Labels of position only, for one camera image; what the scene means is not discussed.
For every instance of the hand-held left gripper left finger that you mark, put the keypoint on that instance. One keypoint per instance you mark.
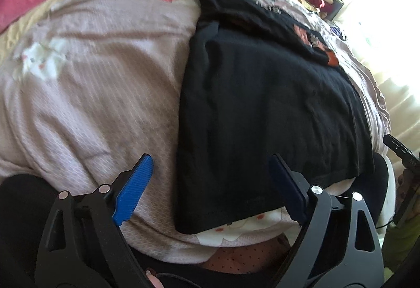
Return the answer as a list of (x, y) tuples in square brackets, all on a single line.
[(134, 189)]

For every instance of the black bedside box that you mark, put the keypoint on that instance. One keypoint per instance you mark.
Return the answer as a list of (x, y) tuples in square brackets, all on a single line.
[(336, 9)]

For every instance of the lilac printed duvet cover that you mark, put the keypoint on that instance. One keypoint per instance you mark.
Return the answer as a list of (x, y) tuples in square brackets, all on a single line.
[(98, 94)]

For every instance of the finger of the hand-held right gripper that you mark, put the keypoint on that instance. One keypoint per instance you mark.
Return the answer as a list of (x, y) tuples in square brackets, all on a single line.
[(402, 150)]

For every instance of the person's pink dotted clothing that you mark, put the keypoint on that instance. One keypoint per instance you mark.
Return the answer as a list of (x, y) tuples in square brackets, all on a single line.
[(246, 258)]

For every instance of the dark cloth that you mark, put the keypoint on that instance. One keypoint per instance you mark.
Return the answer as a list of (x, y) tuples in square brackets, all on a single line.
[(19, 209)]

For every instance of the person's left hand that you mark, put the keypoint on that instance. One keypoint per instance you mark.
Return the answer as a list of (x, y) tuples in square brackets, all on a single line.
[(156, 281)]

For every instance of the black sweater with orange cuffs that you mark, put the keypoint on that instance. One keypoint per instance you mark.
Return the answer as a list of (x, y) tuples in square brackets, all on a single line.
[(262, 110)]

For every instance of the cream bed sheet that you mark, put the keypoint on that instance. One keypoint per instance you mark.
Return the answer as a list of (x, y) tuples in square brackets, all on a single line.
[(14, 33)]

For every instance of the green object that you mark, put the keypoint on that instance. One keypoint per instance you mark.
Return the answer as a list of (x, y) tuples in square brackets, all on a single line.
[(367, 41)]

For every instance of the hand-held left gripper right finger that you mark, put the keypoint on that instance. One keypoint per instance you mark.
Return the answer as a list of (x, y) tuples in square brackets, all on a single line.
[(288, 189)]

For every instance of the sheer white curtain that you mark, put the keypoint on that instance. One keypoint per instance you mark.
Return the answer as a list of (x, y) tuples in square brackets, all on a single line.
[(387, 61)]

